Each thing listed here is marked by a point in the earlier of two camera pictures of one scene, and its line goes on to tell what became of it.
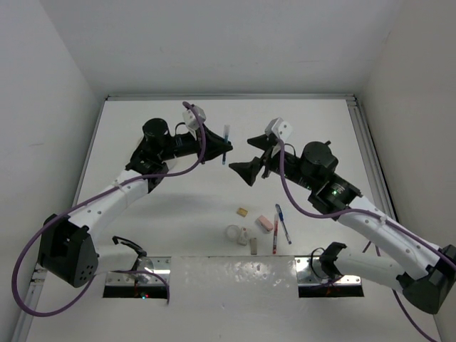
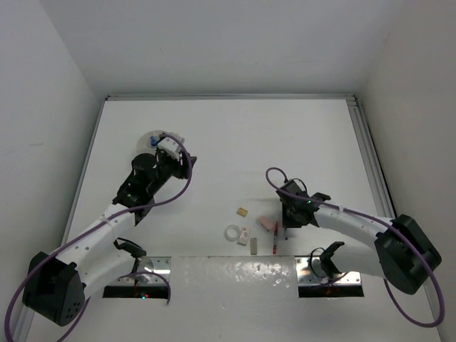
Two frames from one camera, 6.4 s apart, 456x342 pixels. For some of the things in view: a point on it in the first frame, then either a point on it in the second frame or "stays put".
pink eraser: (266, 223) stays put
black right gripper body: (271, 163) → (288, 219)
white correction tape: (243, 237) stays put
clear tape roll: (232, 233) stays put
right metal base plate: (310, 271) stays put
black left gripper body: (186, 143) → (167, 167)
